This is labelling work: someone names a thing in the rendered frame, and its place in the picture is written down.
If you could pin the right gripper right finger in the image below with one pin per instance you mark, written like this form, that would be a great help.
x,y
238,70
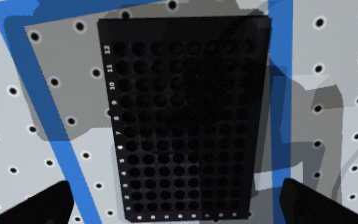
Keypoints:
x,y
303,205

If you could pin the grey perforated metal plate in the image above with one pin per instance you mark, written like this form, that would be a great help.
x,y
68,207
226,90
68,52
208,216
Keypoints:
x,y
324,106

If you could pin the black well plate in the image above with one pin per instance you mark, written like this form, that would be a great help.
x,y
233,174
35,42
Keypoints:
x,y
186,149

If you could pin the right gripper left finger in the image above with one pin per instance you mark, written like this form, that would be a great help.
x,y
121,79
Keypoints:
x,y
53,205

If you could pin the blue tape outline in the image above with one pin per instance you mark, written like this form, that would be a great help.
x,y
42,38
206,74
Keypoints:
x,y
15,14

